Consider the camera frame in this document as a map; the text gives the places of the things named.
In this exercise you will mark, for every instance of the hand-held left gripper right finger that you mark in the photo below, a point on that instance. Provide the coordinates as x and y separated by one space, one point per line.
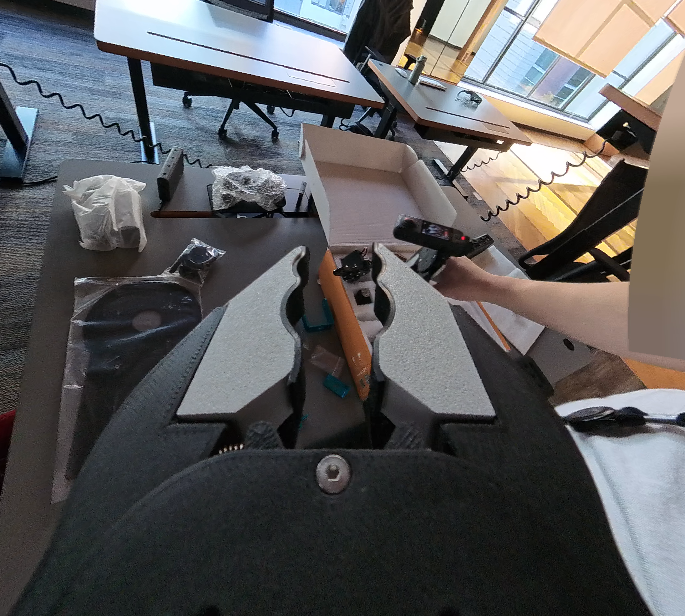
433 359

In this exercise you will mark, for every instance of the person's right hand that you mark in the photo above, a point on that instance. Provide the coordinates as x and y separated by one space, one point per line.
465 279

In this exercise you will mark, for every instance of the black desk power box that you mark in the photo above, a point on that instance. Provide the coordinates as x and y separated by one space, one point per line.
170 174

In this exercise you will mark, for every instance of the person's right forearm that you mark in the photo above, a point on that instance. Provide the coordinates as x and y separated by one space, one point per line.
562 305

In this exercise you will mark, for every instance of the office chair with black jacket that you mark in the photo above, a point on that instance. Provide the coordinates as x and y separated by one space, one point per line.
380 17

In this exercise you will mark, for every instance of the small bag with black part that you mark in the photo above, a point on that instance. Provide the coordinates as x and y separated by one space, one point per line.
198 257

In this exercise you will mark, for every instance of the black servo motor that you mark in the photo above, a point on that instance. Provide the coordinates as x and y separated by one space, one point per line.
353 265

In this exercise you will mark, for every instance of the white keyboard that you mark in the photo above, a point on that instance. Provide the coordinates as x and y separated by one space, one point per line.
433 83

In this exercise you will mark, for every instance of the person's white t-shirt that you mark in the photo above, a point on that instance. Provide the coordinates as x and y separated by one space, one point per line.
642 493

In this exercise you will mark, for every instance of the white cardboard box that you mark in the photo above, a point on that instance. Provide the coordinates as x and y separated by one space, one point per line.
364 188

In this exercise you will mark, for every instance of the white plastic bag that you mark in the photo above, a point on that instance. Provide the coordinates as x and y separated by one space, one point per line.
101 209

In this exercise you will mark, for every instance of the metal water bottle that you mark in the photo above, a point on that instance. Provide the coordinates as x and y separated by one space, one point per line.
416 71

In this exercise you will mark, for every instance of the bubble wrap package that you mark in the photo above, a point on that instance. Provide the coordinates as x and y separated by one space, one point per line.
246 188

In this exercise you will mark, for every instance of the black mesh office chair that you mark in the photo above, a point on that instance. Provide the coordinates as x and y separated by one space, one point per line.
241 6

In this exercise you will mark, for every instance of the blue metal bracket piece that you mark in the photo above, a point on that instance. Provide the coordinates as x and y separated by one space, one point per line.
318 326
336 386

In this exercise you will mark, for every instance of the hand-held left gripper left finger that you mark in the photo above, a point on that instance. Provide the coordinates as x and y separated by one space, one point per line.
241 359

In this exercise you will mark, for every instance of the clear bag with black disc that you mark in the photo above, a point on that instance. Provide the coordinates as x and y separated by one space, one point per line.
134 316

